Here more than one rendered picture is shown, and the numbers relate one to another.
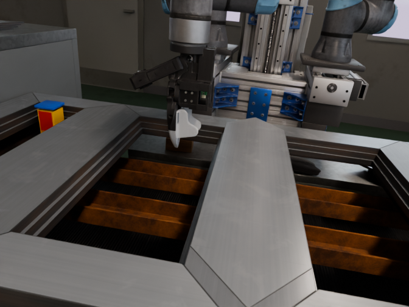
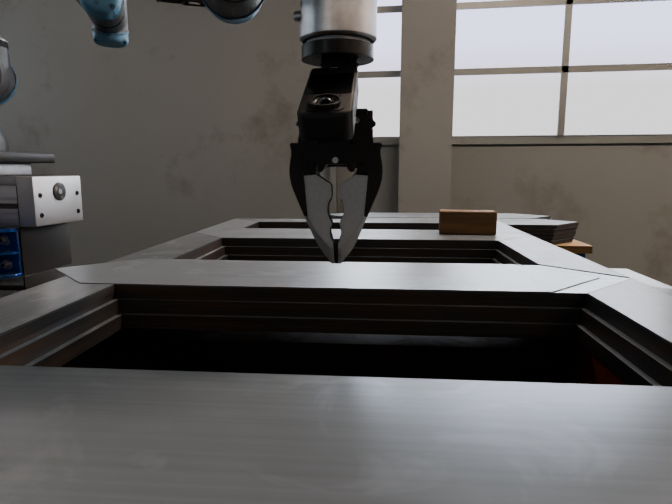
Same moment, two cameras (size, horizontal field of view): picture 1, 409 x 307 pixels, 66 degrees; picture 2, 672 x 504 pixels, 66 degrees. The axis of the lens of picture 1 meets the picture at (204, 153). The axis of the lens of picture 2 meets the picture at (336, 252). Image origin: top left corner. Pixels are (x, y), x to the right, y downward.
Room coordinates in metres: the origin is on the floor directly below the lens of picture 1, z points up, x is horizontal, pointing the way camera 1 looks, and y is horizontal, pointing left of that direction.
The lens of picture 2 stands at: (0.64, 0.58, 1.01)
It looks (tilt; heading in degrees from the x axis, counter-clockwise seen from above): 9 degrees down; 268
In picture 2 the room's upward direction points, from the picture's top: straight up
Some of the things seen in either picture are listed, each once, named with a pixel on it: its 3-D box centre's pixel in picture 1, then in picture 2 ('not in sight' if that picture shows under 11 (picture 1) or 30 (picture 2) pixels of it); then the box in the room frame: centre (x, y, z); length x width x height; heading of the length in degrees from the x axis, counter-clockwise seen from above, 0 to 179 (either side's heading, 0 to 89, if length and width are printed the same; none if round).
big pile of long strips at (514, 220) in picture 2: not in sight; (441, 226); (0.22, -1.09, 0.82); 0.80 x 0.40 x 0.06; 173
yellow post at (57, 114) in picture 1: (53, 137); not in sight; (0.89, 0.47, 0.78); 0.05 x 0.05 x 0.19; 83
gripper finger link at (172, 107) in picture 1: (173, 108); (358, 171); (0.59, 0.07, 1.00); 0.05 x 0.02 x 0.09; 173
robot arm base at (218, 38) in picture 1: (210, 32); not in sight; (1.41, 0.02, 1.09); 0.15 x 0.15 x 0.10
